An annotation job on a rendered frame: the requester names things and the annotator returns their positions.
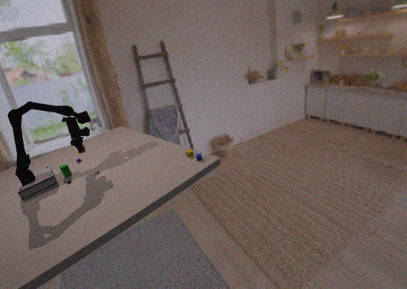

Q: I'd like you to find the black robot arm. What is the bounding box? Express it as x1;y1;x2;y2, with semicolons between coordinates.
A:
8;101;90;186

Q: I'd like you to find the green block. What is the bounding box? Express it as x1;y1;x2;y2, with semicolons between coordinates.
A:
62;171;72;178
59;164;70;173

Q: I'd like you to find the small yellow block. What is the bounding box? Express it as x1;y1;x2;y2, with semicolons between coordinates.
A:
186;150;194;158

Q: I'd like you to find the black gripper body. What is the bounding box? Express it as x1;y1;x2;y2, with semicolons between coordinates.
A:
68;126;83;146

